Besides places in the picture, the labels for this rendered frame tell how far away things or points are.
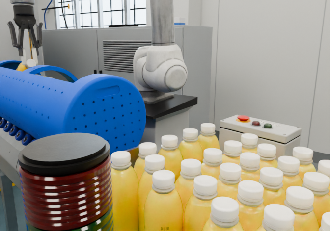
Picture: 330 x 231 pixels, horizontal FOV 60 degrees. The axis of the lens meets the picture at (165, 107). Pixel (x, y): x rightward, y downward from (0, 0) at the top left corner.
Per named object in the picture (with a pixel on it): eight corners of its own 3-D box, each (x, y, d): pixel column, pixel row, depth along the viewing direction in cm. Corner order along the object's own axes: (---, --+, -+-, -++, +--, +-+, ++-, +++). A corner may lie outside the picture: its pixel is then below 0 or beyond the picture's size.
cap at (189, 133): (183, 134, 76) (183, 128, 76) (198, 135, 76) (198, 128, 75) (182, 140, 72) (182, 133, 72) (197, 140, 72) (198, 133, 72)
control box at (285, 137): (235, 143, 94) (237, 113, 91) (298, 162, 80) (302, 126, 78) (217, 151, 87) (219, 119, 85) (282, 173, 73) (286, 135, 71)
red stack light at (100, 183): (86, 177, 26) (84, 137, 26) (129, 205, 22) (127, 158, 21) (12, 204, 22) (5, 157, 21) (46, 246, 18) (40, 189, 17)
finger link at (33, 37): (24, 21, 117) (27, 20, 118) (33, 48, 121) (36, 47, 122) (27, 20, 114) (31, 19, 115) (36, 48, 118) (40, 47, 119)
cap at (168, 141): (177, 142, 71) (178, 135, 70) (177, 148, 67) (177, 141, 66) (161, 141, 71) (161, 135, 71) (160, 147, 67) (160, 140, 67)
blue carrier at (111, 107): (44, 109, 157) (36, 57, 150) (149, 153, 97) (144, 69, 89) (-15, 122, 138) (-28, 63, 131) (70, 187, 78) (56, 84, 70)
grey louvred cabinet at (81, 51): (82, 129, 434) (75, 30, 400) (207, 166, 307) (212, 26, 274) (49, 139, 392) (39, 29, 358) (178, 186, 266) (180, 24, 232)
